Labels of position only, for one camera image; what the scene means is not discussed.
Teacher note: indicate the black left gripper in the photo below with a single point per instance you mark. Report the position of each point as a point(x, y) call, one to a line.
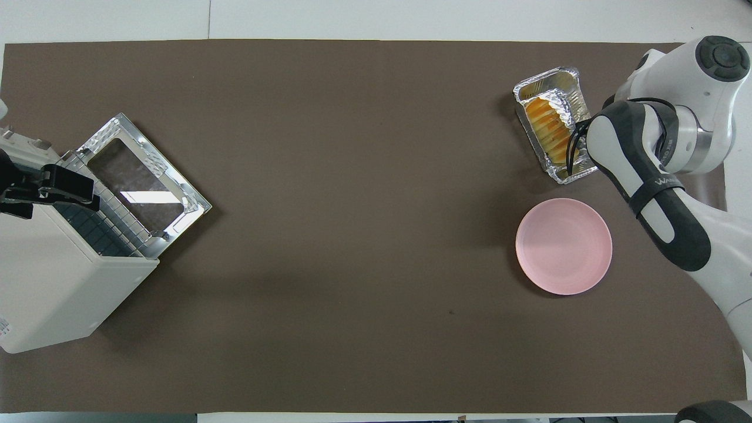
point(10, 173)

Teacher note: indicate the aluminium foil tray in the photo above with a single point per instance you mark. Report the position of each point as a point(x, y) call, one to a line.
point(531, 88)

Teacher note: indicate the sliced golden bread loaf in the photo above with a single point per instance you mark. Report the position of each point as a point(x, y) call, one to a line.
point(543, 120)

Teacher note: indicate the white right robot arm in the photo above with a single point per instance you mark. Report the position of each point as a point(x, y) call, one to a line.
point(640, 170)

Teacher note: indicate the white toaster oven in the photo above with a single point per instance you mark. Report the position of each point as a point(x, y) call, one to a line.
point(53, 282)

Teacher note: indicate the brown table mat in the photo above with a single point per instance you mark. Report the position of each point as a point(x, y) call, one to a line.
point(364, 235)

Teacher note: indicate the pink round plate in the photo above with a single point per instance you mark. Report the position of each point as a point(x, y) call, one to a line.
point(564, 247)

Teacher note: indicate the glass oven door metal frame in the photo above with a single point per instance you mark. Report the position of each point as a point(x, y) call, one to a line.
point(144, 188)

